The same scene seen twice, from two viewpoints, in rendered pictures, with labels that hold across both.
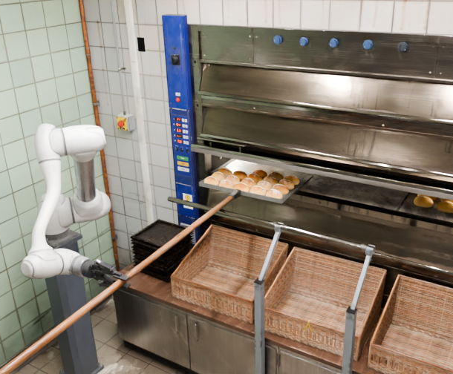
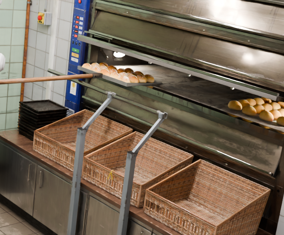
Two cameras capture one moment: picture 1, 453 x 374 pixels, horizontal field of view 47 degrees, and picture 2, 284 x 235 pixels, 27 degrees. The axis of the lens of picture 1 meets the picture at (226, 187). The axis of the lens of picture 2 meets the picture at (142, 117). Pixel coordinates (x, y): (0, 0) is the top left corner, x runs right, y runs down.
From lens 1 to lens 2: 1.80 m
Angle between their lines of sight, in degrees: 14
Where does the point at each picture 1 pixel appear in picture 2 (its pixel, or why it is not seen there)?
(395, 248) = (201, 136)
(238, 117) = (117, 19)
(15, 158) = not seen: outside the picture
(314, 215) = (154, 106)
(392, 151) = (207, 51)
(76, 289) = not seen: outside the picture
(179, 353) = (27, 201)
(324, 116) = (169, 21)
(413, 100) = (223, 10)
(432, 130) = (233, 36)
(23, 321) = not seen: outside the picture
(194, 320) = (41, 169)
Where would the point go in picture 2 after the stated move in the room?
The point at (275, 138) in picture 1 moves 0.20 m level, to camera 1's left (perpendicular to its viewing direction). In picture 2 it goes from (136, 37) to (109, 32)
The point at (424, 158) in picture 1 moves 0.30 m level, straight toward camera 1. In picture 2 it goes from (226, 58) to (201, 61)
